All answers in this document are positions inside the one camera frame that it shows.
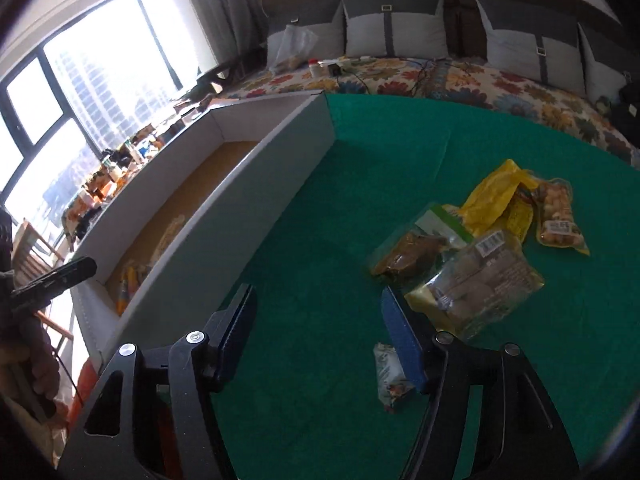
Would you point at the grey curtain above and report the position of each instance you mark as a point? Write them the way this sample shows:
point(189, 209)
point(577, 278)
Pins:
point(225, 5)

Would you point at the clear plastic bag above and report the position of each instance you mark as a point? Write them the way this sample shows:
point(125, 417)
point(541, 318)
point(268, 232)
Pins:
point(292, 47)

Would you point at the window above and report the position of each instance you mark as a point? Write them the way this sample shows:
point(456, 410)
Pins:
point(100, 75)

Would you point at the person's left hand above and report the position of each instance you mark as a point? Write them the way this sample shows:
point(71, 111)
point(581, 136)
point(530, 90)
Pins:
point(37, 360)

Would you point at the long cream packet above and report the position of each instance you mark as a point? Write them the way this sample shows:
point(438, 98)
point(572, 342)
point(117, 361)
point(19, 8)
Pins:
point(170, 235)

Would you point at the clear corn packet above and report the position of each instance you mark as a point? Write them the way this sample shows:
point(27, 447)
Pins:
point(136, 277)

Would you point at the clear packet of brown pieces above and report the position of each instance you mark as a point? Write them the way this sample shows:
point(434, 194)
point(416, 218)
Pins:
point(480, 275)

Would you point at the long white cardboard box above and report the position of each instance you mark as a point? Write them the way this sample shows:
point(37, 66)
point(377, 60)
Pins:
point(260, 200)

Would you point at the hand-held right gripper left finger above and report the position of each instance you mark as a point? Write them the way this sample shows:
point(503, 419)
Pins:
point(240, 340)

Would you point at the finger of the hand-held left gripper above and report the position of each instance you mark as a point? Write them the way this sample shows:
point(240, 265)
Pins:
point(55, 280)

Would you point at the brown cake packet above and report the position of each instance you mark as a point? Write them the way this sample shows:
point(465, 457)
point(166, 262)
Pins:
point(410, 255)

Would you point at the dark chair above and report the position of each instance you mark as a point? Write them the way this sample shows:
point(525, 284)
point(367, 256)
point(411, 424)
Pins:
point(220, 75)

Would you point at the floral bedsheet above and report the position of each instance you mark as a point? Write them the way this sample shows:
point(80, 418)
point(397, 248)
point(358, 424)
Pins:
point(500, 87)

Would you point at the long yellow packet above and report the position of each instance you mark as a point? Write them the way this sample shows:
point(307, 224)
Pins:
point(492, 195)

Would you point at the orange sausage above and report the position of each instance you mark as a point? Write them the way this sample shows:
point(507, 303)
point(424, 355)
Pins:
point(122, 296)

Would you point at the small red-capped bottle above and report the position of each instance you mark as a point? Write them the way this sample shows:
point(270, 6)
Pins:
point(315, 69)

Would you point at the windowsill clutter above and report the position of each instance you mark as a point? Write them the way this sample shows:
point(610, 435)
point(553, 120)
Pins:
point(125, 160)

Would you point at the grey two-tone pillow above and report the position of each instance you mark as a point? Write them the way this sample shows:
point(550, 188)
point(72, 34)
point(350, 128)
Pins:
point(327, 35)
point(530, 50)
point(600, 67)
point(395, 25)

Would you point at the white and red snack packet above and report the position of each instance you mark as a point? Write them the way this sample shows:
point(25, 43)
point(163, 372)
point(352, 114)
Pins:
point(387, 370)

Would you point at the clear nuts packet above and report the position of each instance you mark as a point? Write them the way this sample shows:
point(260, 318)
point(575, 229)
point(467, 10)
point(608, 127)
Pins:
point(555, 217)

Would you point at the orange-red blanket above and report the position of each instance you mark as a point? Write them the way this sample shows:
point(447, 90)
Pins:
point(85, 385)

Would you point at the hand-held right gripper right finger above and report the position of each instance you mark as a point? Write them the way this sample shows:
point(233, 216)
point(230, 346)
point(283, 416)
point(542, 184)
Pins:
point(400, 345)

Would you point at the black bag on bed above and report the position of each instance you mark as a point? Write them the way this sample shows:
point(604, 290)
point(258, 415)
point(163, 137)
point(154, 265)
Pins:
point(627, 110)

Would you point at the wooden chair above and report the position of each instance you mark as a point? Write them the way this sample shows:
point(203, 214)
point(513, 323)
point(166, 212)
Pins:
point(37, 260)

